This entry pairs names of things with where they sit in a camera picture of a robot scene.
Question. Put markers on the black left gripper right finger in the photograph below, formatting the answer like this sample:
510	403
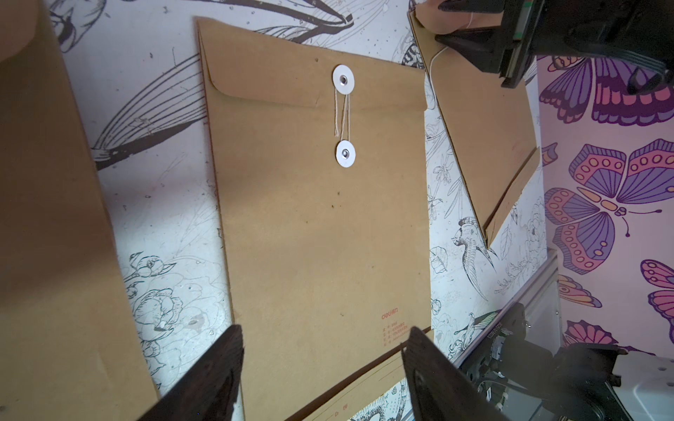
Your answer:
437	389

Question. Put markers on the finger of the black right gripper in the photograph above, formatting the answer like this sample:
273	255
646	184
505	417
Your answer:
483	47
473	6

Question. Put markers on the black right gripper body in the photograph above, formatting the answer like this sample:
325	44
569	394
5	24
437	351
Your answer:
638	32

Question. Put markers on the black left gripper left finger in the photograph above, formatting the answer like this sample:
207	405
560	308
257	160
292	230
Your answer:
209	390

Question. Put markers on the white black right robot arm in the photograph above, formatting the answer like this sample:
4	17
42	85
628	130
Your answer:
616	60

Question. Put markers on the brown kraft file bag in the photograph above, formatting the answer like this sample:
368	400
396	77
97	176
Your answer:
321	174
69	350
490	127

